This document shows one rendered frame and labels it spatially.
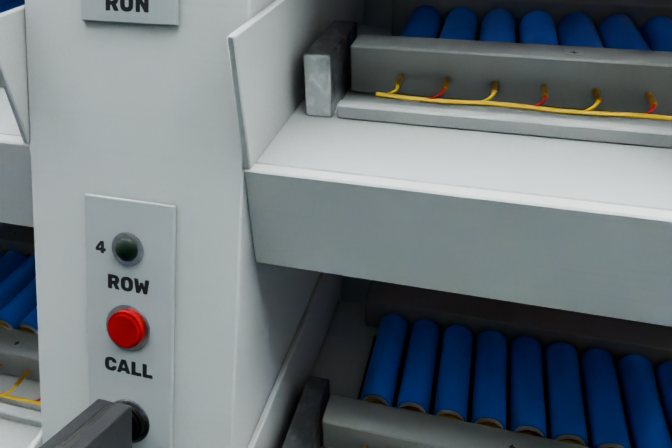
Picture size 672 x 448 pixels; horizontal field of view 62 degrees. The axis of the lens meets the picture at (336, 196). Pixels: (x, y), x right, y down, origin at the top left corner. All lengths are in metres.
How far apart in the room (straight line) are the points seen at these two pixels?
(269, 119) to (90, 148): 0.07
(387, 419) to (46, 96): 0.22
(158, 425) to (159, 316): 0.05
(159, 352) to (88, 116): 0.10
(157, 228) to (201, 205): 0.02
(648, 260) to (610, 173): 0.03
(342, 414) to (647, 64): 0.22
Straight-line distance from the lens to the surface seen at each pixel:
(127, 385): 0.27
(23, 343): 0.40
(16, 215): 0.29
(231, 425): 0.25
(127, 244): 0.24
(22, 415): 0.39
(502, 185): 0.20
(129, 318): 0.25
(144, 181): 0.23
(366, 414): 0.32
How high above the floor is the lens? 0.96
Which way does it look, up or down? 12 degrees down
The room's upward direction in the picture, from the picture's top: 4 degrees clockwise
